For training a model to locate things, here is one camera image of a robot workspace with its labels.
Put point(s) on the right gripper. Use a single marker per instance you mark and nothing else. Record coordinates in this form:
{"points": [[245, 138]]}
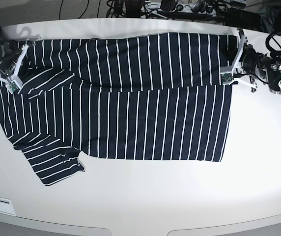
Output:
{"points": [[11, 59]]}

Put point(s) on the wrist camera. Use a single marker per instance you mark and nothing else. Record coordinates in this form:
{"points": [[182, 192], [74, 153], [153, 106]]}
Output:
{"points": [[14, 83], [227, 78]]}

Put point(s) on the black cable clutter background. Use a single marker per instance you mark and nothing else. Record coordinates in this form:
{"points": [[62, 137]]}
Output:
{"points": [[264, 16]]}

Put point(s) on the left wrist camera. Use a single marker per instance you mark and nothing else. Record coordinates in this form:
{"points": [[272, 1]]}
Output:
{"points": [[227, 78]]}

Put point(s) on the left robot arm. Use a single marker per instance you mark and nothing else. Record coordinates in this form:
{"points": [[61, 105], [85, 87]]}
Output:
{"points": [[269, 67]]}

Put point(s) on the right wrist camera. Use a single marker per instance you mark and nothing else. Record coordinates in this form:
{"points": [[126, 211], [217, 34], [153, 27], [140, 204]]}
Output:
{"points": [[14, 83]]}

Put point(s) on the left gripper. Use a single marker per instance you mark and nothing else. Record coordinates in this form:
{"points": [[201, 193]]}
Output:
{"points": [[237, 56]]}

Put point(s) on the navy white striped T-shirt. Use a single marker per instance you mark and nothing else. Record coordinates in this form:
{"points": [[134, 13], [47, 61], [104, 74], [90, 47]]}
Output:
{"points": [[156, 97]]}

